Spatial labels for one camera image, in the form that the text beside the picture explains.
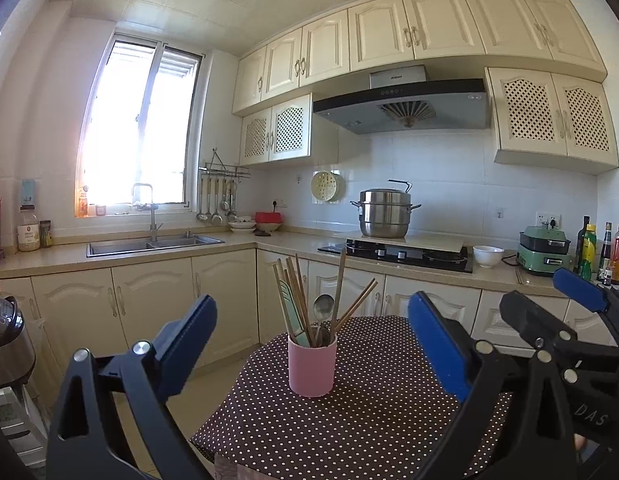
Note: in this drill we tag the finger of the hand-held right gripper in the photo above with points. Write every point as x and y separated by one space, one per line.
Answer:
579 290
534 320

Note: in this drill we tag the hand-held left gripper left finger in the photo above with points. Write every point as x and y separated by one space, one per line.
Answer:
189 332

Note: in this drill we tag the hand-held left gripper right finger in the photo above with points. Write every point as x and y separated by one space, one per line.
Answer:
437 347

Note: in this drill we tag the group of wooden chopsticks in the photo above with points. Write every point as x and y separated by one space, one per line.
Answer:
298 310

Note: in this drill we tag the metal spoon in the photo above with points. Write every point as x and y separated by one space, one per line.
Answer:
323 306

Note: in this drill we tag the pink cup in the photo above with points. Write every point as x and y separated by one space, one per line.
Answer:
312 370

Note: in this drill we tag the person's right hand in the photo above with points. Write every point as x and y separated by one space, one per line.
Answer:
580 443

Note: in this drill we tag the yellow-green bottle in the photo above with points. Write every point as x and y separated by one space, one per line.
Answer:
588 257

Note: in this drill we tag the dark sauce bottle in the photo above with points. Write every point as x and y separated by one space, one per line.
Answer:
604 257

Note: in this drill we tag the red sauce bottle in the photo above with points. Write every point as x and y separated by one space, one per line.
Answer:
618 260

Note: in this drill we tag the green electric cooker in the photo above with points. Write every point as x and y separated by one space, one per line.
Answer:
544 255

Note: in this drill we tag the dark green oil bottle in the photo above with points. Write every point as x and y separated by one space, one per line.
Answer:
582 240

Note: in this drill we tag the cream lower cabinets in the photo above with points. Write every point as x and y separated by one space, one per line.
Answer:
149 300

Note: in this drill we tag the white bowl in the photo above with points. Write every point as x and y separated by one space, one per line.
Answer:
488 257

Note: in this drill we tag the beige board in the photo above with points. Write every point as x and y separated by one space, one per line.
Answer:
434 242

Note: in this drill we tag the steel double sink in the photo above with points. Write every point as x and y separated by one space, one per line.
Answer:
119 247

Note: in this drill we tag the steel faucet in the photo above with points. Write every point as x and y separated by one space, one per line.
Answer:
153 225

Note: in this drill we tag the black gas stove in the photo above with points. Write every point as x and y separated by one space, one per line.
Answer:
369 252

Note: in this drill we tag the hanging metal ladle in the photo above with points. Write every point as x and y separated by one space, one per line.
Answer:
203 216
217 219
232 215

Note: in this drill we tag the hanging metal skimmer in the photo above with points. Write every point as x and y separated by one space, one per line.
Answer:
225 205

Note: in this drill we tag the steel steamer pot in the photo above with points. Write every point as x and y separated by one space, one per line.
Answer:
384 215

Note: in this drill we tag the small windowsill container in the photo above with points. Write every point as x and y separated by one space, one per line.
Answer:
100 210

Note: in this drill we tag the orange bottle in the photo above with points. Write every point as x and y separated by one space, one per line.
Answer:
83 205

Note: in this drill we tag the small dark jar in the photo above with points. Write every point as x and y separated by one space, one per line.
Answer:
45 235

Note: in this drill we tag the large cream lattice cabinet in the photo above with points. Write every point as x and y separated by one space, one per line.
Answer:
554 115

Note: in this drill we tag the steel electric cooker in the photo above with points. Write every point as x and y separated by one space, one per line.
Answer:
9 350

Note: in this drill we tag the jar with beige contents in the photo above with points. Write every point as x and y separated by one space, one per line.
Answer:
28 235

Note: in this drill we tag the round cream perforated plate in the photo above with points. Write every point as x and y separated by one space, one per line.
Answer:
325 186

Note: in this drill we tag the kitchen window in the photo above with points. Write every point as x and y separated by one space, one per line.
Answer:
129 135

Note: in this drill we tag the small cream lattice cabinet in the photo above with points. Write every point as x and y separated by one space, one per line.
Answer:
274 132

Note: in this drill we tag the black range hood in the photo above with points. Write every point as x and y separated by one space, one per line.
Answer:
359 112

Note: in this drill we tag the white wall outlet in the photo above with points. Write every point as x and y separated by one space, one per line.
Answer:
548 219

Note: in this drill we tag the wall outlet with black plug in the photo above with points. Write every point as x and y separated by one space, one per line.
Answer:
280 205

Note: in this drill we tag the wall utensil rack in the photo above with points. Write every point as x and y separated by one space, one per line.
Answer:
224 171

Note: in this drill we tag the blue wall holder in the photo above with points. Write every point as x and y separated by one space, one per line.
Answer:
28 192

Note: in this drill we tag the cream upper wall cabinets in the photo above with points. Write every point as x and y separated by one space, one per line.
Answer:
379 35

